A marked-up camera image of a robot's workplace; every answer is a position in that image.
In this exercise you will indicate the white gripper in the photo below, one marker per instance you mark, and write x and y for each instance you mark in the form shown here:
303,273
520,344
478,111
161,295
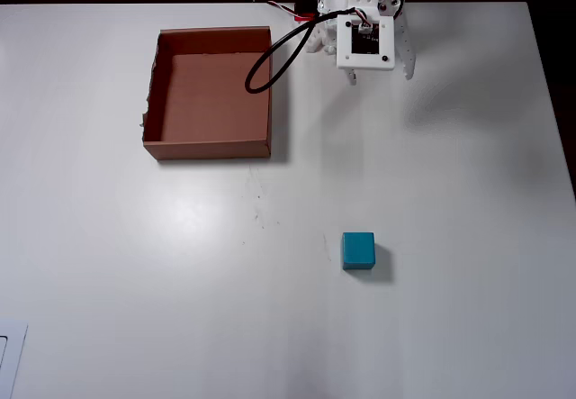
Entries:
406,52

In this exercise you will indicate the blue cube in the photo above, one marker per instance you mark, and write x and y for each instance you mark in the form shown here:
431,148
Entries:
358,250

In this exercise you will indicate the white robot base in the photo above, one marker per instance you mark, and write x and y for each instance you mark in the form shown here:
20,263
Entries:
321,43

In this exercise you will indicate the brown cardboard box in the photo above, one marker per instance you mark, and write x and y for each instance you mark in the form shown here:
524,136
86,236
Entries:
202,102

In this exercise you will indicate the red black table clamp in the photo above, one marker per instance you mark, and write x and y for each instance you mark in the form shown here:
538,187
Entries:
303,15

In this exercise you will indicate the white flat panel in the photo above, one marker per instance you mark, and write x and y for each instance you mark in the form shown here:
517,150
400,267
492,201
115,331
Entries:
18,340

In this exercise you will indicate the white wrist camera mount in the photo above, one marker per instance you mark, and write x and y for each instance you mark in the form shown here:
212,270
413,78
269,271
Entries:
364,43

